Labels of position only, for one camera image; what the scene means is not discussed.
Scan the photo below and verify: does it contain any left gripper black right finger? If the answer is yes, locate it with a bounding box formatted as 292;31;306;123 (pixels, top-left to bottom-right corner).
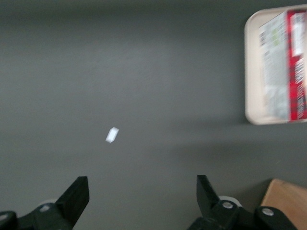
189;174;295;230

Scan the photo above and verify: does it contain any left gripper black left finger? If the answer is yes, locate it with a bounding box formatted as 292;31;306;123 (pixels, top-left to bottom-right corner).
0;176;90;230

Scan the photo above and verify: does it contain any red cookie box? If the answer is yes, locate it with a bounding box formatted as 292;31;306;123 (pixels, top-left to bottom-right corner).
258;9;307;123

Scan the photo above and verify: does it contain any beige rectangular tray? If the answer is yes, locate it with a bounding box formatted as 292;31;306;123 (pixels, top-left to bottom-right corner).
244;3;307;126

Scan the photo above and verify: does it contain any small white paper tag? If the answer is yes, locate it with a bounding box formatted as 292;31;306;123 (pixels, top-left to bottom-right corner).
105;127;120;144

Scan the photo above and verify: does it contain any wooden two-drawer cabinet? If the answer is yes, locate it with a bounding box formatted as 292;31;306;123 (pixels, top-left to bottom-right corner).
260;178;307;230

